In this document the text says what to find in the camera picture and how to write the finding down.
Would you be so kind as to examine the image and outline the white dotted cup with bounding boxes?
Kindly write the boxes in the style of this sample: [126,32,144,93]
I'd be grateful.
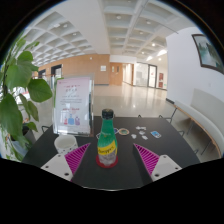
[53,134,79,156]

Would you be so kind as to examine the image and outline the recessed ceiling lights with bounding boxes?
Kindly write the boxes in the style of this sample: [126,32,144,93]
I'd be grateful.
[53,14,168,56]

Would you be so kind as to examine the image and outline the red wall poster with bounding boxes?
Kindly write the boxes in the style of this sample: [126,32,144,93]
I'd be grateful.
[157,72,165,89]

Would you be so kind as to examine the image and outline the brown wooden double door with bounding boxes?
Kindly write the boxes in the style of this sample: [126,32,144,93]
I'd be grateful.
[109,62,124,87]

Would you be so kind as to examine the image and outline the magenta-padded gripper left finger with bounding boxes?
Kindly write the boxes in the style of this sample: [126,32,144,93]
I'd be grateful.
[40,142,92,183]

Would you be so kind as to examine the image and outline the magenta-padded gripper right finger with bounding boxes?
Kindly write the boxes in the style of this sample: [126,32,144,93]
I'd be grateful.
[132,142,183,185]

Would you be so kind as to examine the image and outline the long white bench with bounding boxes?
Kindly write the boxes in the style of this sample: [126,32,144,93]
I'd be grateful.
[173,88,224,158]

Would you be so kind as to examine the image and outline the green leafy potted plant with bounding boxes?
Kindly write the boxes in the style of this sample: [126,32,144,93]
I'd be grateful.
[0,34,54,163]

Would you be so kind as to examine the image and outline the clear acrylic sign stand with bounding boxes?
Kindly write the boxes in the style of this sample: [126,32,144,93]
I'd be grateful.
[52,75,95,138]

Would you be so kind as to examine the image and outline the flat round red coaster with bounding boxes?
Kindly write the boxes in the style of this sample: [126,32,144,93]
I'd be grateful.
[95,153,120,169]

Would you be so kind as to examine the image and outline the green-rimmed round sticker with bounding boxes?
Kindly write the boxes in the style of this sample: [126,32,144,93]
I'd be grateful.
[118,127,131,137]

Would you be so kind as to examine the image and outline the black-framed glass door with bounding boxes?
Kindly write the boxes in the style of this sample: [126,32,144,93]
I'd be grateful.
[147,64,158,89]

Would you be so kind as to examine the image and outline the dark-framed landscape picture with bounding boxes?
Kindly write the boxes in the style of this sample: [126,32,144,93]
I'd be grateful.
[191,33,224,75]

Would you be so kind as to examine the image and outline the small blue card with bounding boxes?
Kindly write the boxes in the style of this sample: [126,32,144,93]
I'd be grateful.
[150,130,162,139]

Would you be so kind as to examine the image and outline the green plastic drink bottle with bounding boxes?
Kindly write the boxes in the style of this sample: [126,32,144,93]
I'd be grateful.
[96,108,119,167]

